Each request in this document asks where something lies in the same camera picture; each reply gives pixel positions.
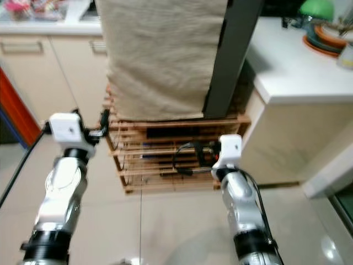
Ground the dark fridge door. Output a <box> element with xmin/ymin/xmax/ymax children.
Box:
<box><xmin>201</xmin><ymin>0</ymin><xmax>265</xmax><ymax>120</ymax></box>

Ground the wooden slatted rack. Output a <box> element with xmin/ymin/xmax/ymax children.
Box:
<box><xmin>104</xmin><ymin>83</ymin><xmax>252</xmax><ymax>195</ymax></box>

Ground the cream kitchen base cabinet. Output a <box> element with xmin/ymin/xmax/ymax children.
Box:
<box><xmin>0</xmin><ymin>33</ymin><xmax>111</xmax><ymax>133</ymax></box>

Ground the white counter side cabinet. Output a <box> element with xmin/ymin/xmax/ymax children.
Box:
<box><xmin>240</xmin><ymin>88</ymin><xmax>353</xmax><ymax>187</ymax></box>

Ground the beige cloth cover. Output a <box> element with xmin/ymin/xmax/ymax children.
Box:
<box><xmin>95</xmin><ymin>0</ymin><xmax>229</xmax><ymax>122</ymax></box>

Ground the tray of packaged snacks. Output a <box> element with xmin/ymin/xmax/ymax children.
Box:
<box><xmin>30</xmin><ymin>0</ymin><xmax>71</xmax><ymax>22</ymax></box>

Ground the pink plastic bowl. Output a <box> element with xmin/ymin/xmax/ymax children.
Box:
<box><xmin>4</xmin><ymin>0</ymin><xmax>34</xmax><ymax>22</ymax></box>

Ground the orange plate stack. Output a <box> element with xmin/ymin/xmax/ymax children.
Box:
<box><xmin>302</xmin><ymin>22</ymin><xmax>353</xmax><ymax>59</ymax></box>

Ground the green bowl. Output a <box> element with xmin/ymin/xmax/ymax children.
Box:
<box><xmin>298</xmin><ymin>0</ymin><xmax>337</xmax><ymax>23</ymax></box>

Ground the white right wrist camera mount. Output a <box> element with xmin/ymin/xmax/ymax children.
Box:
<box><xmin>211</xmin><ymin>134</ymin><xmax>243</xmax><ymax>169</ymax></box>

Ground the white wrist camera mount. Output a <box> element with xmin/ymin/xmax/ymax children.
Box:
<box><xmin>48</xmin><ymin>112</ymin><xmax>89</xmax><ymax>150</ymax></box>
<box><xmin>211</xmin><ymin>134</ymin><xmax>243</xmax><ymax>169</ymax></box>

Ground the black right gripper cable loop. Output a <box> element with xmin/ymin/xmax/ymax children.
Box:
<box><xmin>172</xmin><ymin>142</ymin><xmax>216</xmax><ymax>176</ymax></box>

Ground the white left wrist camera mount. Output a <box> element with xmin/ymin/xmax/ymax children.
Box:
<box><xmin>48</xmin><ymin>112</ymin><xmax>89</xmax><ymax>150</ymax></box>

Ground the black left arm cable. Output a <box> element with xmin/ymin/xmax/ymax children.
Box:
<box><xmin>0</xmin><ymin>123</ymin><xmax>51</xmax><ymax>209</ymax></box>

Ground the long metal cabinet handle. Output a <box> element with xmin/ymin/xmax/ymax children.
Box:
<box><xmin>89</xmin><ymin>40</ymin><xmax>108</xmax><ymax>54</ymax></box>
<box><xmin>1</xmin><ymin>41</ymin><xmax>44</xmax><ymax>55</ymax></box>

